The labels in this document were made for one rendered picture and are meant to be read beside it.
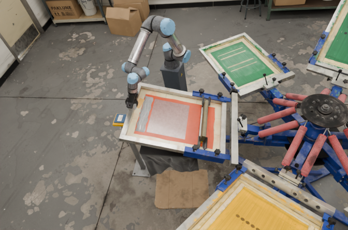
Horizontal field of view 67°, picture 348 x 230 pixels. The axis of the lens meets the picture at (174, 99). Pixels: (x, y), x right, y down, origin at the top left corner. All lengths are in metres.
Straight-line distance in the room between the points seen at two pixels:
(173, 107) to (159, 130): 0.26
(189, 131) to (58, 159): 2.15
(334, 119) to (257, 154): 1.43
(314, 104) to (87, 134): 2.83
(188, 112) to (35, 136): 2.60
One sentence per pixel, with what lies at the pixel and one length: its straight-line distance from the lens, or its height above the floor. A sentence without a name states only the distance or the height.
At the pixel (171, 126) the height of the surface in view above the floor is 1.14.
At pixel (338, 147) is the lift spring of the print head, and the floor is 1.22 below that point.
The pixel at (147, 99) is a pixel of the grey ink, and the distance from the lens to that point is 2.23.
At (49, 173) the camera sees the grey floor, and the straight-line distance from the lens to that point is 3.74.
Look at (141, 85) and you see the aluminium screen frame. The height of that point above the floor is 1.26.
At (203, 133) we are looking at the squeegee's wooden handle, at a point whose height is 1.18.
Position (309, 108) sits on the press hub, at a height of 1.31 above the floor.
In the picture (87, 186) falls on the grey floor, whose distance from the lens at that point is 3.41.
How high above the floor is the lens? 2.81
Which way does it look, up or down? 47 degrees down
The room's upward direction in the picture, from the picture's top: 11 degrees counter-clockwise
